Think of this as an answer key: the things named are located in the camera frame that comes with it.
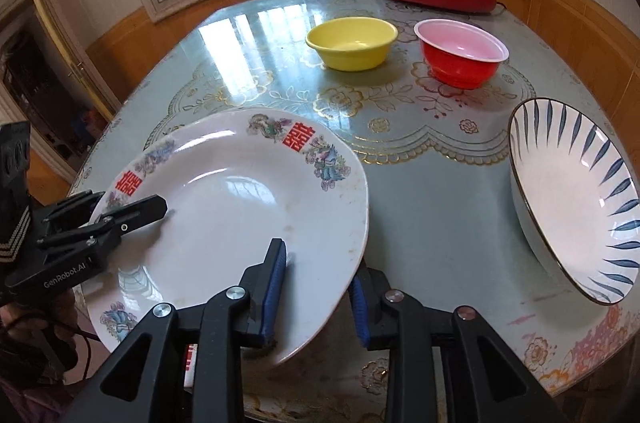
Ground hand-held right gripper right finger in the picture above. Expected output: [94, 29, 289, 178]
[348, 268, 566, 423]

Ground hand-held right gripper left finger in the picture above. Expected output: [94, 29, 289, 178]
[60, 238, 288, 423]

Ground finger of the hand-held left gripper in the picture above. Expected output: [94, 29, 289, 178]
[34, 190, 104, 235]
[37, 195, 168, 250]

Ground white plate with red print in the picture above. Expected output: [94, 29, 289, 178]
[183, 343, 199, 389]
[85, 107, 371, 371]

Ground white bowl with blue stripes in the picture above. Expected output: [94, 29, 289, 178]
[507, 97, 640, 305]

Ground yellow plastic bowl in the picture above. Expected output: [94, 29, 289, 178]
[305, 17, 399, 72]

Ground red plastic bowl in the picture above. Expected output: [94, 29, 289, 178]
[413, 19, 510, 90]

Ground person's left hand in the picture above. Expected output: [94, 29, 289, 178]
[0, 293, 81, 381]

